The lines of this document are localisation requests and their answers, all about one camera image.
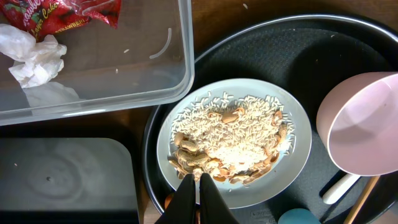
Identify pink bowl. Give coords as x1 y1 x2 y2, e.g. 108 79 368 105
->
316 72 397 176

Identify grey plate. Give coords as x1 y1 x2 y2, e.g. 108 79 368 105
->
157 78 312 208

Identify clear plastic bin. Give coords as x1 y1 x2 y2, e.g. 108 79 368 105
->
1 0 195 125

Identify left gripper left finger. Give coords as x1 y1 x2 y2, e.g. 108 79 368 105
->
155 174 196 224

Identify blue cup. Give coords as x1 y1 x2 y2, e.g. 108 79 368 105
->
277 208 321 224

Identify wooden chopstick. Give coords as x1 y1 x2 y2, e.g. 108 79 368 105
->
343 175 380 224

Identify black rectangular tray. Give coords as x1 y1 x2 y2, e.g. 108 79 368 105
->
1 138 140 223

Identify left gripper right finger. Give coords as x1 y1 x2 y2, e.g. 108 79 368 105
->
200 173 239 224

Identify white tissue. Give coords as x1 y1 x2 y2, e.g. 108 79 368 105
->
1 24 67 88

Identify red snack wrapper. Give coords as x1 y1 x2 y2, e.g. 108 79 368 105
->
1 0 121 40

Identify black round tray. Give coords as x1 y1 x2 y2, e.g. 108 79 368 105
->
141 14 398 224

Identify orange carrot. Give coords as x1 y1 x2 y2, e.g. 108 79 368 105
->
164 193 174 209

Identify white plastic fork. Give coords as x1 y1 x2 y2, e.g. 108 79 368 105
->
322 174 361 205

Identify rice and peanut leftovers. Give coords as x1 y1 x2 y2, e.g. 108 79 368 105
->
168 93 294 185

